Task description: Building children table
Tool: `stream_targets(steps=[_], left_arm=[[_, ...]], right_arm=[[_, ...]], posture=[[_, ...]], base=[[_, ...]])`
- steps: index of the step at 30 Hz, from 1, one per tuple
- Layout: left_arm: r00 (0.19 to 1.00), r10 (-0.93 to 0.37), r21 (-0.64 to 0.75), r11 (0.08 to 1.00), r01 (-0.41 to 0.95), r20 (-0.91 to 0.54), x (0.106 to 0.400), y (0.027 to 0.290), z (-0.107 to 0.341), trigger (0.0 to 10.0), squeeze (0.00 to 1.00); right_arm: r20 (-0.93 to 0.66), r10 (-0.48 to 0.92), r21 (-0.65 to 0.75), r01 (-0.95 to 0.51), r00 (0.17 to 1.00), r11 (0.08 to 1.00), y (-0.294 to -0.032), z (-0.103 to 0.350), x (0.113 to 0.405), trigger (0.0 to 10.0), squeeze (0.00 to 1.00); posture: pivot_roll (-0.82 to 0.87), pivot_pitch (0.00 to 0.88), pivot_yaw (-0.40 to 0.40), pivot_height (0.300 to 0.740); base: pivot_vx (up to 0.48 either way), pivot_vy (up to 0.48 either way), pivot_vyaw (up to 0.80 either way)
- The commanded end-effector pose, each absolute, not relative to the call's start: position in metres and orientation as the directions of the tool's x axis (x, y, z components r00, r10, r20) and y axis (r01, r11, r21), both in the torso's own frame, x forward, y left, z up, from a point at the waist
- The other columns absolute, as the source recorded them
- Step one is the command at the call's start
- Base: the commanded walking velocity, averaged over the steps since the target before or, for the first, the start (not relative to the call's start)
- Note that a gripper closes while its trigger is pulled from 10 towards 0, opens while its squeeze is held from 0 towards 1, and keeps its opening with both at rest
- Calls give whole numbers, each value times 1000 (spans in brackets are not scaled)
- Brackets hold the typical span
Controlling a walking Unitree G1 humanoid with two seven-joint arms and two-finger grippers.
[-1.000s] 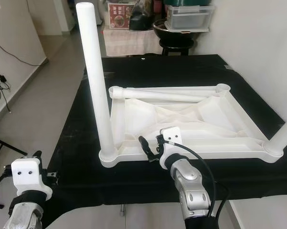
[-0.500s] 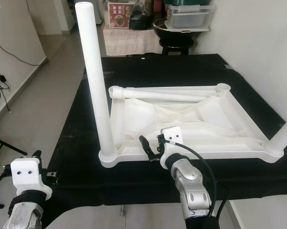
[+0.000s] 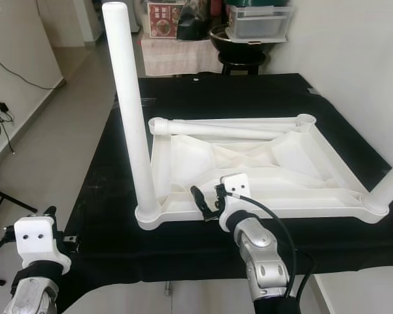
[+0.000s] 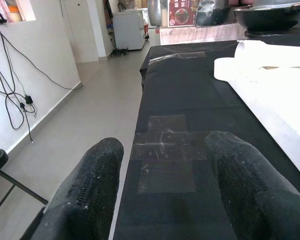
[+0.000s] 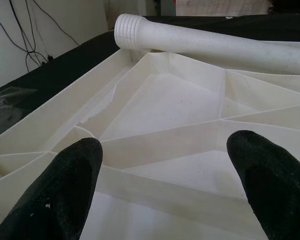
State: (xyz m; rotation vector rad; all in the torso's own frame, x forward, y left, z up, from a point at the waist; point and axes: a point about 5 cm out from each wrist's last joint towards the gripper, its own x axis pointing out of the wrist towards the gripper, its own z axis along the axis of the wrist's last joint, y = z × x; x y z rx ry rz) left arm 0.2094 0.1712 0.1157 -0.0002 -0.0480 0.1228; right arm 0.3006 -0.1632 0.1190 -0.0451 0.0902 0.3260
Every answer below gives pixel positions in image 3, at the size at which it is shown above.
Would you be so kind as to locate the white plastic table top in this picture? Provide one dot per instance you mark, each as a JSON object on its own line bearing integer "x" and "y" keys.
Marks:
{"x": 301, "y": 176}

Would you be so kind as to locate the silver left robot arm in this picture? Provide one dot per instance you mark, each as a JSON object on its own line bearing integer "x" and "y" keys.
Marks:
{"x": 36, "y": 294}

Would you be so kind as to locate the black folding chair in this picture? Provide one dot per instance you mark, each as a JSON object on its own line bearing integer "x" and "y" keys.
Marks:
{"x": 13, "y": 199}

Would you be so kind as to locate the beige floor mat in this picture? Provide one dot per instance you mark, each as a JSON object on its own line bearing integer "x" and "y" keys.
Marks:
{"x": 180, "y": 57}

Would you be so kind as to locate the dark bag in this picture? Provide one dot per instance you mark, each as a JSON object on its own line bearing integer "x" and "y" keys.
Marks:
{"x": 195, "y": 23}

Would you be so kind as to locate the dark green plastic container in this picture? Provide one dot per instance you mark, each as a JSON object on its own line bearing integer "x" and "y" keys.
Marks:
{"x": 258, "y": 2}

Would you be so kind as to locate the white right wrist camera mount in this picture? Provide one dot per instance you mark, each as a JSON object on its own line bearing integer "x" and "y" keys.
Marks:
{"x": 239, "y": 185}

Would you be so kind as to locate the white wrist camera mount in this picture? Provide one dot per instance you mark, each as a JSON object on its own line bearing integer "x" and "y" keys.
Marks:
{"x": 239, "y": 185}
{"x": 39, "y": 242}

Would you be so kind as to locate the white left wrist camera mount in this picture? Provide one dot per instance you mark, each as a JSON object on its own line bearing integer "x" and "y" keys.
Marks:
{"x": 39, "y": 242}

